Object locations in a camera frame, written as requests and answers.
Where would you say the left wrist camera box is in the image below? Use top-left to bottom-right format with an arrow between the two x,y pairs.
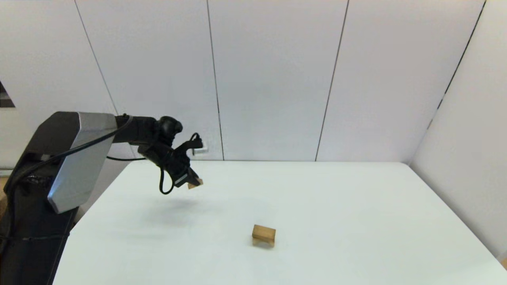
190,133 -> 209,156

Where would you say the rectangular wooden building block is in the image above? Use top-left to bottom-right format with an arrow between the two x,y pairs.
252,224 -> 276,242

